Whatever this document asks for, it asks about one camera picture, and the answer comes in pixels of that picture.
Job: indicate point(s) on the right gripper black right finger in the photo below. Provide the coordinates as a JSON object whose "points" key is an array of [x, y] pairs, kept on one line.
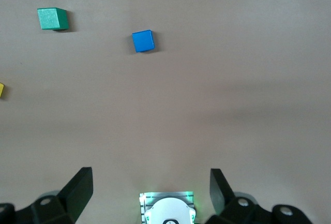
{"points": [[219, 190]]}

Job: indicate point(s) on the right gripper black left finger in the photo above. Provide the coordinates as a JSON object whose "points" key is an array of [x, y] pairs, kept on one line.
{"points": [[75, 190]]}

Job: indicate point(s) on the yellow wooden block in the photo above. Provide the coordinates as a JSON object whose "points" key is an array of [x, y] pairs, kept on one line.
{"points": [[1, 90]]}

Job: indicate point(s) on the blue wooden block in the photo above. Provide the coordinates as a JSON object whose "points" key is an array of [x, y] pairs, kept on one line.
{"points": [[143, 41]]}

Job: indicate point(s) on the green wooden block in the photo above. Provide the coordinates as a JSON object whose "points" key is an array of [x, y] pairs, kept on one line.
{"points": [[51, 18]]}

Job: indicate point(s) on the brown table cover sheet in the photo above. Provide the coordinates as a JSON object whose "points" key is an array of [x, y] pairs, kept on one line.
{"points": [[181, 105]]}

